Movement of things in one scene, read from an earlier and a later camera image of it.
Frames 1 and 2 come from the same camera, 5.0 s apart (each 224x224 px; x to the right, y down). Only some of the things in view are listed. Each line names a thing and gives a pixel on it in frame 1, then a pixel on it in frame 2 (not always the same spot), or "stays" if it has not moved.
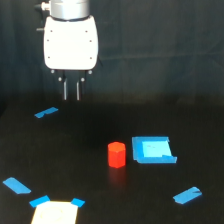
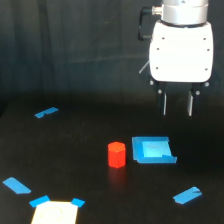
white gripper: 71,45 -> 180,55
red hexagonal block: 117,154 stays
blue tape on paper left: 39,201 stays
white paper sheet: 55,212 stays
